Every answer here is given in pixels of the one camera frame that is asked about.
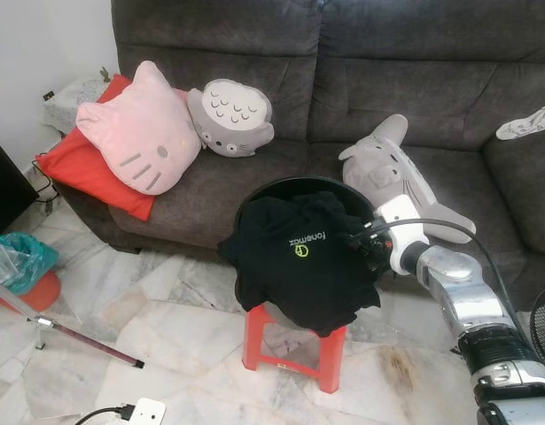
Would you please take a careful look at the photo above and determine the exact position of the black shirt green print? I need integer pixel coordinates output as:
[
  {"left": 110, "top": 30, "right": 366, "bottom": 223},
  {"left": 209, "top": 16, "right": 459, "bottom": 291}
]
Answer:
[{"left": 217, "top": 190, "right": 385, "bottom": 337}]

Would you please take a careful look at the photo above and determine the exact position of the grey long eared plush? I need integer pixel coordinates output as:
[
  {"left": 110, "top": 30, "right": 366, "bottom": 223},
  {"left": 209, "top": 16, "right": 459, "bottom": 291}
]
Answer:
[{"left": 339, "top": 113, "right": 477, "bottom": 244}]

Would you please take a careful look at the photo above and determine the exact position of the red plastic stool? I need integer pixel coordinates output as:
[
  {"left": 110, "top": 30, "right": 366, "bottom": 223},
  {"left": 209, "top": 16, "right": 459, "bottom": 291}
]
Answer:
[{"left": 241, "top": 301, "right": 348, "bottom": 395}]

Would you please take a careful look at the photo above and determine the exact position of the black plastic bucket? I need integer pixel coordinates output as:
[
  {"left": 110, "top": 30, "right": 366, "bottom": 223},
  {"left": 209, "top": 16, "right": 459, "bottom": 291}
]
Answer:
[{"left": 235, "top": 175, "right": 379, "bottom": 231}]

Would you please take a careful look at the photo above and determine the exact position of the dark grey fabric sofa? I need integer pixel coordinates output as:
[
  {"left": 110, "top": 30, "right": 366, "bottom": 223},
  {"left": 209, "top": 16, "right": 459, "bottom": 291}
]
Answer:
[{"left": 55, "top": 0, "right": 545, "bottom": 311}]

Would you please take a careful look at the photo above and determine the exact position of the white sock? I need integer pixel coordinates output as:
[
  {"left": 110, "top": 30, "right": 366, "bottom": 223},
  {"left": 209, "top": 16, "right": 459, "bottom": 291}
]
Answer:
[{"left": 495, "top": 104, "right": 545, "bottom": 141}]

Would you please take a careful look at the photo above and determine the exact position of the grey round owl cushion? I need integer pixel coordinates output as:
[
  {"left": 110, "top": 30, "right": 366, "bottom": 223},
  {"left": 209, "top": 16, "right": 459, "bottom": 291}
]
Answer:
[{"left": 186, "top": 78, "right": 276, "bottom": 158}]

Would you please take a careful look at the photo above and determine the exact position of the pink cat face cushion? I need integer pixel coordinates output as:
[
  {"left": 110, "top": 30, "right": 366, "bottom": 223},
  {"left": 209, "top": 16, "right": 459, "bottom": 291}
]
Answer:
[{"left": 75, "top": 60, "right": 202, "bottom": 196}]

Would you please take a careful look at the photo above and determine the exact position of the red cushion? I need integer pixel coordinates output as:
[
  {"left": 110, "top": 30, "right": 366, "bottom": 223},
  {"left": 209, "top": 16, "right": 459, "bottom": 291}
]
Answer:
[{"left": 35, "top": 73, "right": 158, "bottom": 222}]

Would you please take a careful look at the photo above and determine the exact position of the red bucket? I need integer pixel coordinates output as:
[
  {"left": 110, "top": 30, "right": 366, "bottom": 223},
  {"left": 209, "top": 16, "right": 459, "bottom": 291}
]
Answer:
[{"left": 0, "top": 270, "right": 62, "bottom": 313}]

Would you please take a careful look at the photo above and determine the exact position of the white lace covered side table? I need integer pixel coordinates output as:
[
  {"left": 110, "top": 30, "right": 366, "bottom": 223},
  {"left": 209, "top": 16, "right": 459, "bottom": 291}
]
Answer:
[{"left": 42, "top": 75, "right": 113, "bottom": 134}]

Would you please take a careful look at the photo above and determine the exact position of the teal plastic bag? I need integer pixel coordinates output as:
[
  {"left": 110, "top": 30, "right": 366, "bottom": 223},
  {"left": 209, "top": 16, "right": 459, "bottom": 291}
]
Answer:
[{"left": 0, "top": 232, "right": 60, "bottom": 298}]

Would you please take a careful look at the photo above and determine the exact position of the black TV cabinet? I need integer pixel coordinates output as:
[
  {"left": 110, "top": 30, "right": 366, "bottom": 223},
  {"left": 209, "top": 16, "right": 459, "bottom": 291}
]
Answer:
[{"left": 0, "top": 133, "right": 38, "bottom": 240}]

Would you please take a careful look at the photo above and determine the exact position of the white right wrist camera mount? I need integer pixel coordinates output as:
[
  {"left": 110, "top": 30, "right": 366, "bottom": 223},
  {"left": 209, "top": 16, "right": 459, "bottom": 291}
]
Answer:
[{"left": 376, "top": 195, "right": 430, "bottom": 277}]

